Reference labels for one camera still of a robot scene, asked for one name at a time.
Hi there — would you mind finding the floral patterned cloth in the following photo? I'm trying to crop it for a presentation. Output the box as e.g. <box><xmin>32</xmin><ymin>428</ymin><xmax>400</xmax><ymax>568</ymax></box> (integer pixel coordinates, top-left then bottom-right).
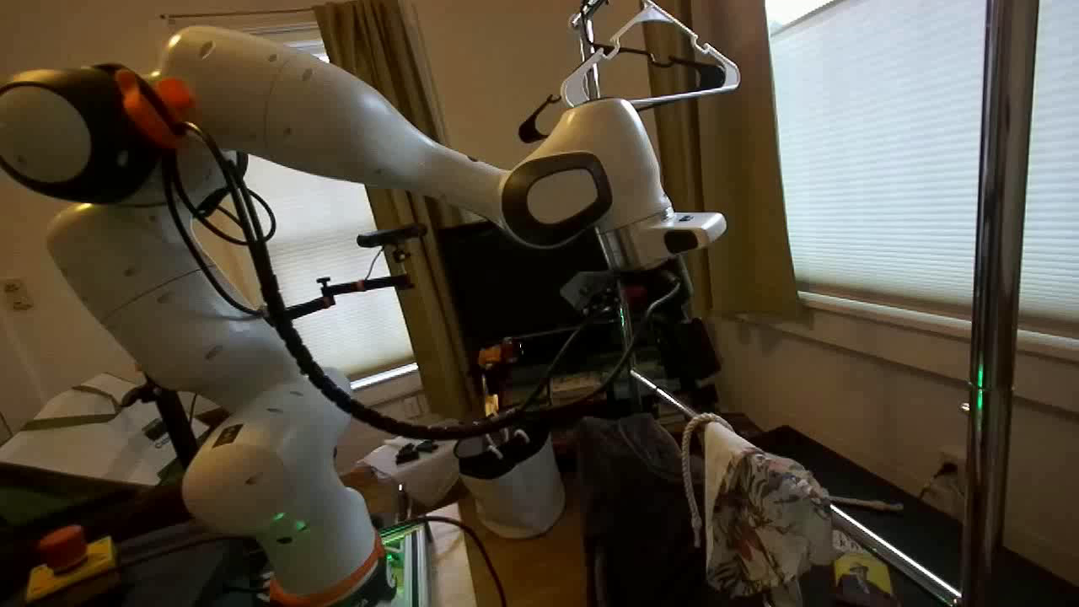
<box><xmin>702</xmin><ymin>421</ymin><xmax>841</xmax><ymax>601</ymax></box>

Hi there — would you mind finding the wall socket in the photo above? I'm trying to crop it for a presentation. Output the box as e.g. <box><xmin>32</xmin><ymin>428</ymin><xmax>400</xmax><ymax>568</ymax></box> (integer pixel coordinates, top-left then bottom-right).
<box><xmin>934</xmin><ymin>445</ymin><xmax>968</xmax><ymax>494</ymax></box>

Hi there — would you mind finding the dark grey garment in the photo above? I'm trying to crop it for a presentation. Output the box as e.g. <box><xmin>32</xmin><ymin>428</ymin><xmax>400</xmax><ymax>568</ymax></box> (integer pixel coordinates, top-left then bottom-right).
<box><xmin>577</xmin><ymin>412</ymin><xmax>711</xmax><ymax>607</ymax></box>

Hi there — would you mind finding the black television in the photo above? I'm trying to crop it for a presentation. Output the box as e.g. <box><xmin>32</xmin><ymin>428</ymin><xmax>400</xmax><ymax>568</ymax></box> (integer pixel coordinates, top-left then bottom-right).
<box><xmin>437</xmin><ymin>221</ymin><xmax>620</xmax><ymax>407</ymax></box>

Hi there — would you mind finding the white cord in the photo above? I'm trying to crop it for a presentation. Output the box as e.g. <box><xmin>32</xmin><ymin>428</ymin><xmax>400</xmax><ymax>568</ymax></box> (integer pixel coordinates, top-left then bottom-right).
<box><xmin>680</xmin><ymin>412</ymin><xmax>736</xmax><ymax>549</ymax></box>

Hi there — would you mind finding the chrome rack rail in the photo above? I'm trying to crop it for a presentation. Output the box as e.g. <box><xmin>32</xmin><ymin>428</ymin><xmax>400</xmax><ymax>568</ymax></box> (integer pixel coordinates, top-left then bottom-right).
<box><xmin>628</xmin><ymin>369</ymin><xmax>964</xmax><ymax>604</ymax></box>

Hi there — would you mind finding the white laundry bin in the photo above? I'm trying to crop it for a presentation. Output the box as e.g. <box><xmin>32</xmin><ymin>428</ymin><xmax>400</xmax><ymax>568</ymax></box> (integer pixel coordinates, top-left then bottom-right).
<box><xmin>454</xmin><ymin>424</ymin><xmax>566</xmax><ymax>540</ymax></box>

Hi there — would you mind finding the black hanger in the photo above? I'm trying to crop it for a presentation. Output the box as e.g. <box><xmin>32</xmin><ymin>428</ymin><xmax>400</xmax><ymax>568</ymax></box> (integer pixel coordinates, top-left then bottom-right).
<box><xmin>518</xmin><ymin>40</ymin><xmax>727</xmax><ymax>145</ymax></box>

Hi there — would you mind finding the chrome clothes rack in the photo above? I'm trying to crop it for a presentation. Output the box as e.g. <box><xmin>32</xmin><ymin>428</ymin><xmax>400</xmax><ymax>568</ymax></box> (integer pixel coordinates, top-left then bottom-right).
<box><xmin>628</xmin><ymin>0</ymin><xmax>1043</xmax><ymax>607</ymax></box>

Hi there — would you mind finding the black cable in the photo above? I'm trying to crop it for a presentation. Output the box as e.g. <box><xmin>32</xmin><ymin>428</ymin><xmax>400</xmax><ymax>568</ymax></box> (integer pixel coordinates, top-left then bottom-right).
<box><xmin>413</xmin><ymin>513</ymin><xmax>509</xmax><ymax>607</ymax></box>

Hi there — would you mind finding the yellow card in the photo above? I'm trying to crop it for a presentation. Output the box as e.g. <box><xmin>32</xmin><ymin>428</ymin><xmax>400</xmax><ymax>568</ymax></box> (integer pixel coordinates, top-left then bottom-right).
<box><xmin>833</xmin><ymin>552</ymin><xmax>895</xmax><ymax>601</ymax></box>

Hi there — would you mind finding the wooden stick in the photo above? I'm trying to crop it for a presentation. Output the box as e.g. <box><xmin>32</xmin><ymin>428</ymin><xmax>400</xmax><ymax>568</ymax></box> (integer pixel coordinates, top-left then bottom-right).
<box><xmin>829</xmin><ymin>495</ymin><xmax>905</xmax><ymax>514</ymax></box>

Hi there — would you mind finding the white plastic hanger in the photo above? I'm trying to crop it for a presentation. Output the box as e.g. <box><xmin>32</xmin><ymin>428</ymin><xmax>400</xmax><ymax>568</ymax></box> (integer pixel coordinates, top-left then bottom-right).
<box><xmin>560</xmin><ymin>0</ymin><xmax>742</xmax><ymax>111</ymax></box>

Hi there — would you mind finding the olive curtain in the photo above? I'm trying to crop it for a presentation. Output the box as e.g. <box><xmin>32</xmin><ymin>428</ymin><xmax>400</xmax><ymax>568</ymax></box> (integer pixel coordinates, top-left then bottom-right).
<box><xmin>644</xmin><ymin>0</ymin><xmax>803</xmax><ymax>322</ymax></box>
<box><xmin>313</xmin><ymin>0</ymin><xmax>475</xmax><ymax>421</ymax></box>

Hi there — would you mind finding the yellow emergency stop button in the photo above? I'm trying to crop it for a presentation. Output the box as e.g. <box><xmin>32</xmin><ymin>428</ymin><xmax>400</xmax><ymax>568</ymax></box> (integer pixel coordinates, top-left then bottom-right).
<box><xmin>24</xmin><ymin>524</ymin><xmax>120</xmax><ymax>604</ymax></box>

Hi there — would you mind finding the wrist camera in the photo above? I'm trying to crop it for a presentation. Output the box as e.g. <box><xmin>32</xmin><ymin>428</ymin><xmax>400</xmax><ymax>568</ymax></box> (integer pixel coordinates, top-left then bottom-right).
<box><xmin>560</xmin><ymin>271</ymin><xmax>622</xmax><ymax>315</ymax></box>

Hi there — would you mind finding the window with white blind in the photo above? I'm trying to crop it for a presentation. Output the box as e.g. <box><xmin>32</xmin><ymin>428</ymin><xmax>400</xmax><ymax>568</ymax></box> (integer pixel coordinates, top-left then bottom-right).
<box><xmin>765</xmin><ymin>0</ymin><xmax>1079</xmax><ymax>341</ymax></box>
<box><xmin>239</xmin><ymin>24</ymin><xmax>420</xmax><ymax>390</ymax></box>

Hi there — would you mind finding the camera on mount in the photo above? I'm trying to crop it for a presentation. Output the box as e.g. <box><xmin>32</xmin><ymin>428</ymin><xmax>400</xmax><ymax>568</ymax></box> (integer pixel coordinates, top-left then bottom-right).
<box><xmin>282</xmin><ymin>223</ymin><xmax>429</xmax><ymax>326</ymax></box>

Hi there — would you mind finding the white side table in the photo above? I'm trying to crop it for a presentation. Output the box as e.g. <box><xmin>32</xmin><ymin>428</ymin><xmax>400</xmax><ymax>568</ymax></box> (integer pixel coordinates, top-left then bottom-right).
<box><xmin>361</xmin><ymin>433</ymin><xmax>461</xmax><ymax>508</ymax></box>

